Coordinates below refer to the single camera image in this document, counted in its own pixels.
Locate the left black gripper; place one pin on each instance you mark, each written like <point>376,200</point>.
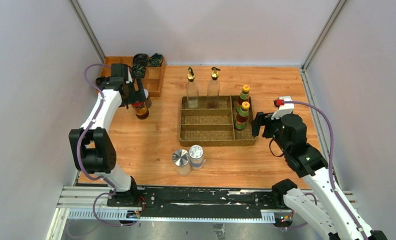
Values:
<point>137,96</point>

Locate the clear oil bottle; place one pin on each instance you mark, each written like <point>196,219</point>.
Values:
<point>192,90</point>

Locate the green coiled item top-right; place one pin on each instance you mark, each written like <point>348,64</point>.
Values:
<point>156,60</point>

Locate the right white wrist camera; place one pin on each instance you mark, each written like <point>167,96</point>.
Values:
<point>284,107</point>

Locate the black coiled item outside tray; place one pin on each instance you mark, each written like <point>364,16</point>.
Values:
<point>100,80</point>

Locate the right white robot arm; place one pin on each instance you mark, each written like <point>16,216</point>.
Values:
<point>338,220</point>

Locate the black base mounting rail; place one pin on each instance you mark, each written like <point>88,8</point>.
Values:
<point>207,203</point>

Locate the woven wicker divided tray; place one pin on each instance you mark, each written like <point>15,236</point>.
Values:
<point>214,127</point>

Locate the yellow-cap sauce bottle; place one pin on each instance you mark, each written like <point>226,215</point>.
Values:
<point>243,96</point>
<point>242,116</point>

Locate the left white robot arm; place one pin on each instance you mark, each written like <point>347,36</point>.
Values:
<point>93,152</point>

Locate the white-lid sauce jar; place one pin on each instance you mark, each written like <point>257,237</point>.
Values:
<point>148,101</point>

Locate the black coiled item top-middle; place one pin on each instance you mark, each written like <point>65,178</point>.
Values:
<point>140,59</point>

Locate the silver-lid spice jar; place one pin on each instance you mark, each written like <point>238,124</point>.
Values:
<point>196,157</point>
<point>181,160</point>

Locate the red-lid sauce jar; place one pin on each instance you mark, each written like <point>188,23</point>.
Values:
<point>141,110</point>

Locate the brownish glass oil bottle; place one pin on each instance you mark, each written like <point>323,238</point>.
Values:
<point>213,89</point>

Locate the right silver-lid spice jar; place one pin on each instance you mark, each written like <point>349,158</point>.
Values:
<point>196,157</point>

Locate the wooden compartment tray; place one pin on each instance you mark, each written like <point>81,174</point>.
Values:
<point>154,76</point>

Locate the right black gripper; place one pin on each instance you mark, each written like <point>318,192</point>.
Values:
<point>256,123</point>

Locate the left silver-lid spice jar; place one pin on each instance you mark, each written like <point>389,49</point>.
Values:
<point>181,160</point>

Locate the dark coiled item middle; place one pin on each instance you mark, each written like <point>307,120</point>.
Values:
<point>138,71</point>

